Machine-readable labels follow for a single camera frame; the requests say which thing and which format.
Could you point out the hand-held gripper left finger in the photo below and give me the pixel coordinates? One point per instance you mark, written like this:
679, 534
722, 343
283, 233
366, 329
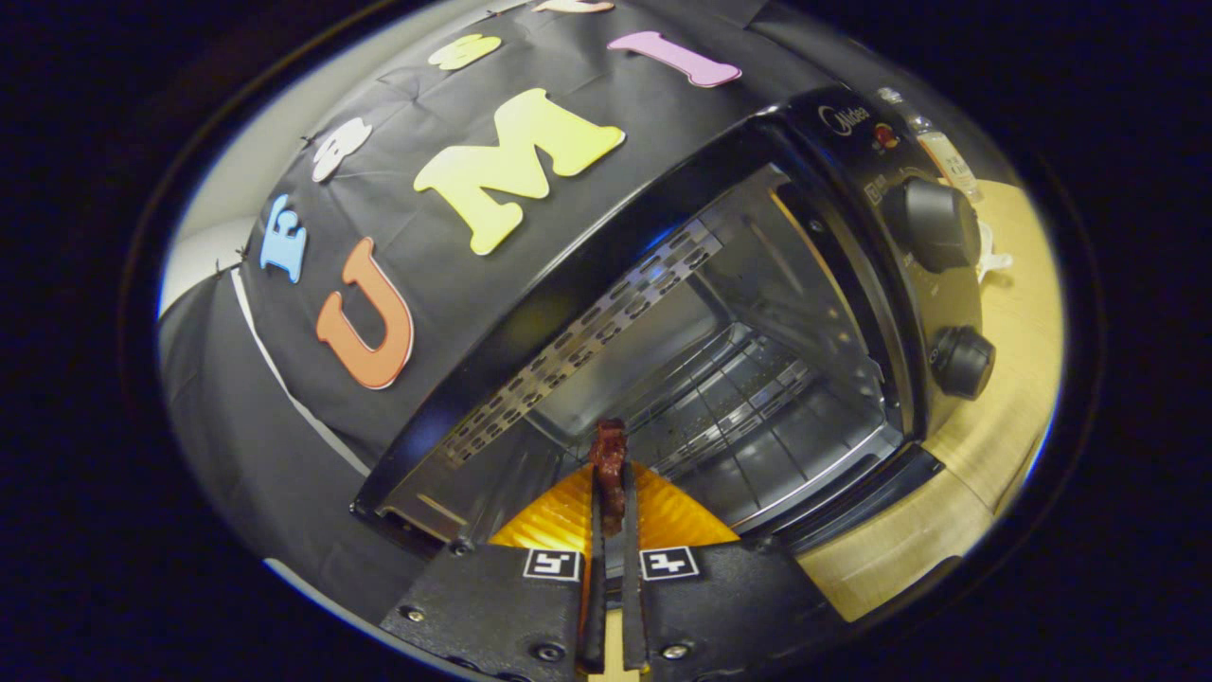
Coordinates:
492, 606

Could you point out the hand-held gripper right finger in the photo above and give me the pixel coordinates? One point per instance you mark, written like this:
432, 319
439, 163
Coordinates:
729, 606

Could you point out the brown fried meat piece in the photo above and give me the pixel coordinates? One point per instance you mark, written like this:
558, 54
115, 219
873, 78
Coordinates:
609, 455

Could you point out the black toaster oven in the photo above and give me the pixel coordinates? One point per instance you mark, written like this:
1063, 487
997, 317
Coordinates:
937, 227

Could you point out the clear bottle with yellow label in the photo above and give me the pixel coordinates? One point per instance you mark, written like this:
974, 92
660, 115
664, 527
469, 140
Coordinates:
952, 161

